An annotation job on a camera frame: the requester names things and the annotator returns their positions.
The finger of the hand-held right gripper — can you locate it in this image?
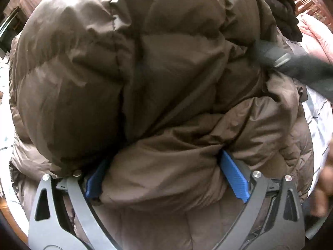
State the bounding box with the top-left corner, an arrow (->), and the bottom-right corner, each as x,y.
253,39 -> 333,97

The black jacket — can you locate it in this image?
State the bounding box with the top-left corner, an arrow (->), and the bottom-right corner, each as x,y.
250,0 -> 303,42

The pink quilt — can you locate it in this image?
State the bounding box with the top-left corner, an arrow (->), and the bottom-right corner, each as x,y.
297,13 -> 333,63

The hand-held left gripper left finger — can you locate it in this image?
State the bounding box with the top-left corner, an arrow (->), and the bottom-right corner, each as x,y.
28,158 -> 115,250

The brown hooded puffer jacket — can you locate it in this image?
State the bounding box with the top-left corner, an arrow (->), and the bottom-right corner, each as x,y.
8,0 -> 315,250

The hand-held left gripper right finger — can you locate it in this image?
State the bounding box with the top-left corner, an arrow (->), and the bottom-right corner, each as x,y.
213,150 -> 305,250

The black computer desk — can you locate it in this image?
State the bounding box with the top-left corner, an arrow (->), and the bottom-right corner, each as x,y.
0,8 -> 24,55

